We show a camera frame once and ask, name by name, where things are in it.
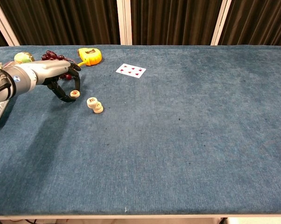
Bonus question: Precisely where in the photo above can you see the green nesting doll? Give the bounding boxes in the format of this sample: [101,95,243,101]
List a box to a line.
[14,51,35,64]

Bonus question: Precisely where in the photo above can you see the dark red grape bunch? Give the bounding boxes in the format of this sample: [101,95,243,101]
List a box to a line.
[41,50,73,81]

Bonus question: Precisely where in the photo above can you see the yellow tape measure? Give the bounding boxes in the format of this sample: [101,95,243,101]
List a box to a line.
[71,47,103,67]

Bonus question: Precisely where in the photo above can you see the blue table cloth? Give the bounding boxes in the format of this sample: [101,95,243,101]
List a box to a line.
[0,44,281,217]

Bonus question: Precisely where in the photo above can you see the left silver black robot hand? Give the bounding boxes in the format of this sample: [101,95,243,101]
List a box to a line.
[34,59,82,103]

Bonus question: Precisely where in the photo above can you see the white frame post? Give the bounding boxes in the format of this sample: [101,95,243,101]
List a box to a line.
[210,0,232,46]
[116,0,133,46]
[0,0,20,47]

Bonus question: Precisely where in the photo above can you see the red diamonds playing card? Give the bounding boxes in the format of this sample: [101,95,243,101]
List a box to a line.
[115,63,147,79]

